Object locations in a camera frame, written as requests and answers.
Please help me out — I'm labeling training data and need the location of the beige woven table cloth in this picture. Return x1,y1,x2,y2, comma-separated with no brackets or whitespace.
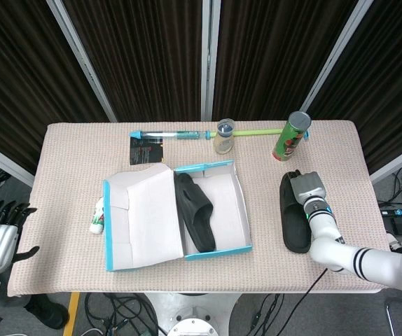
6,120,400,298

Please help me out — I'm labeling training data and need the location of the black shoe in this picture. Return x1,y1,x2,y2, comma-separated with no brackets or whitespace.
24,293,70,330

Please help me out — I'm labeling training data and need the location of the black slipper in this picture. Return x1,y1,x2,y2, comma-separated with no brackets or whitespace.
174,172,217,253
279,169,313,253

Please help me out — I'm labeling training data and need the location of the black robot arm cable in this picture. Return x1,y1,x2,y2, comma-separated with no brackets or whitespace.
300,267,329,299

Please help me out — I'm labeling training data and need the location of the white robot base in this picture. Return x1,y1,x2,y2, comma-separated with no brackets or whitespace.
144,292,244,336

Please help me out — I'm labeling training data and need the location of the clear cup with blue lid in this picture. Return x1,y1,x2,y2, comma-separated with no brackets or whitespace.
215,118,237,155

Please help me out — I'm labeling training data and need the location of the grey aluminium partition post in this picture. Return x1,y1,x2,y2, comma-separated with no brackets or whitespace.
298,0,377,113
200,0,222,122
0,135,36,183
46,0,118,123
368,139,402,186

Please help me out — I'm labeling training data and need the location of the blue and green water squirter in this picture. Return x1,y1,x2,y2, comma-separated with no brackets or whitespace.
129,127,310,141

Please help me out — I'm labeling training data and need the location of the white bottle green label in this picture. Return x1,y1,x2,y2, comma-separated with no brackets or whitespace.
89,197,106,235

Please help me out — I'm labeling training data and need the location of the light blue shoe box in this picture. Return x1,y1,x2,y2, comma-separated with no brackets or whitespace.
102,160,254,272

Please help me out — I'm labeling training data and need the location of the dark brown curtain panel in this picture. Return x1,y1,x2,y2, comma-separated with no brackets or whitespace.
0,0,109,174
212,0,359,122
307,0,402,174
62,0,209,123

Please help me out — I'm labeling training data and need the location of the black printed card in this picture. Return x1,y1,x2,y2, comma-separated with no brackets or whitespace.
129,136,165,165

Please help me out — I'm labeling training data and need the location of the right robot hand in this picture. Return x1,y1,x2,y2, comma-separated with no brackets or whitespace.
289,170,328,204

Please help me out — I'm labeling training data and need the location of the green chips can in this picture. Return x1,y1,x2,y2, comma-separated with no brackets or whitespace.
272,111,312,164

